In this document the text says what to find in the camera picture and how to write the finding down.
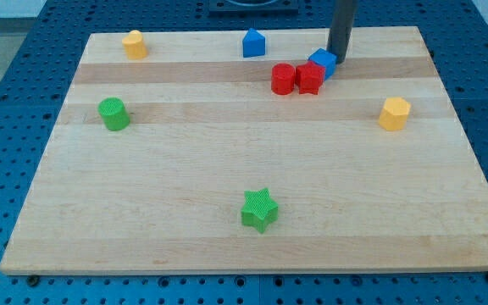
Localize blue cube block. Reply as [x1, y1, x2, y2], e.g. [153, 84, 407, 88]
[308, 48, 337, 80]

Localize red cylinder block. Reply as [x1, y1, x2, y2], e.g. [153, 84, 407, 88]
[271, 63, 296, 95]

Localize yellow heart block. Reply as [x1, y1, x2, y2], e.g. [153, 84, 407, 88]
[122, 30, 148, 60]

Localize green cylinder block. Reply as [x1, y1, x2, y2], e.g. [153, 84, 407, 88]
[97, 97, 130, 131]

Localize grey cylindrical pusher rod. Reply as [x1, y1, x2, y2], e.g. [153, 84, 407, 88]
[327, 0, 358, 64]

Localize blue triangle block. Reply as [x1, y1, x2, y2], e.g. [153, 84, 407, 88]
[241, 28, 266, 58]

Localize yellow hexagon block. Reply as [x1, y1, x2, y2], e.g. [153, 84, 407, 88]
[378, 97, 412, 131]

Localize red star block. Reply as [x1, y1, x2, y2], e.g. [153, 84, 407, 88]
[295, 61, 325, 95]

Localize green star block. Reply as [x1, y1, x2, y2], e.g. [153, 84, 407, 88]
[241, 188, 279, 234]

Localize wooden board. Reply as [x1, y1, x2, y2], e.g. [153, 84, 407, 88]
[0, 26, 488, 275]

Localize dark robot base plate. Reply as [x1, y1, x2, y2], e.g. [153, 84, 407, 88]
[207, 0, 299, 14]

